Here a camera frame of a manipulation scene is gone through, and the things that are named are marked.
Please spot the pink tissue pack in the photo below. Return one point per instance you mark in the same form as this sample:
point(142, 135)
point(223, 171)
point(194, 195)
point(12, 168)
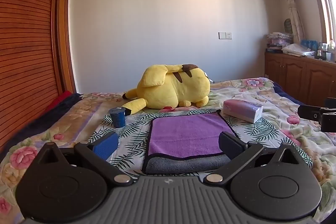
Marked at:
point(242, 109)

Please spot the floral blanket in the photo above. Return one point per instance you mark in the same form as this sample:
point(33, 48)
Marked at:
point(275, 106)

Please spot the blue cup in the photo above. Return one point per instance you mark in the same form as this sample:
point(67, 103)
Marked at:
point(117, 117)

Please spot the red cloth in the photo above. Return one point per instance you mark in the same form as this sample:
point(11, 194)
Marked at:
point(59, 101)

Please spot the leaf print cloth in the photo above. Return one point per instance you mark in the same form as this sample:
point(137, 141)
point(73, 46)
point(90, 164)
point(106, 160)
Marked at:
point(131, 141)

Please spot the blue box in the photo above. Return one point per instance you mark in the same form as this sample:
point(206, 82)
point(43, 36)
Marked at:
point(309, 44)

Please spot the clutter on cabinet top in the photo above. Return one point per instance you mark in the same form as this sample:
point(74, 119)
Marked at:
point(278, 41)

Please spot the purple and grey towel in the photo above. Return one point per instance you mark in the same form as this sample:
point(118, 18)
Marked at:
point(183, 136)

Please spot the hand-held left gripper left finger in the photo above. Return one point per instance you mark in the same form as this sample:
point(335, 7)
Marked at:
point(106, 145)

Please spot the green hand fan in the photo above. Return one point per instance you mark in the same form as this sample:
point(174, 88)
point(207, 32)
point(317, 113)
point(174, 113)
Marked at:
point(288, 26)

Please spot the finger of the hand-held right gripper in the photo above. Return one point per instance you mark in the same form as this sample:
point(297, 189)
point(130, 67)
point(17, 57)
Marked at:
point(309, 111)

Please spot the wooden cabinet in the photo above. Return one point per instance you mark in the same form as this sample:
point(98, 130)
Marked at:
point(296, 71)

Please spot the yellow plush toy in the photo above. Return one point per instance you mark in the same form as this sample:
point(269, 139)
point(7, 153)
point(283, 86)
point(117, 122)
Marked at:
point(170, 90)

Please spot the white plastic bag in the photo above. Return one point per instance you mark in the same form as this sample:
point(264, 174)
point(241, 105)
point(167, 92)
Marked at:
point(298, 50)

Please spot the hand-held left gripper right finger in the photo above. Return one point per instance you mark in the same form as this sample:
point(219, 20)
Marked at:
point(229, 145)

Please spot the small white bottle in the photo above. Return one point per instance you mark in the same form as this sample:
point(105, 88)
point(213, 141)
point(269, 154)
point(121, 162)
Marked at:
point(319, 54)

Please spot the clear plastic bottle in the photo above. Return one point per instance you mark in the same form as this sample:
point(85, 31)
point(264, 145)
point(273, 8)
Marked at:
point(331, 48)

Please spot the white wall socket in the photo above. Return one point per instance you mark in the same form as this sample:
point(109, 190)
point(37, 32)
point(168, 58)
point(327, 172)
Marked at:
point(225, 35)

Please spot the wooden louvered wardrobe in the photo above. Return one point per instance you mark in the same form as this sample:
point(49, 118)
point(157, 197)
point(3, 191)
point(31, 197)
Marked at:
point(26, 43)

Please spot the dark blue blanket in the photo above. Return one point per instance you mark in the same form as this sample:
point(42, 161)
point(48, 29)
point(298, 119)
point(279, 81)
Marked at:
point(50, 119)

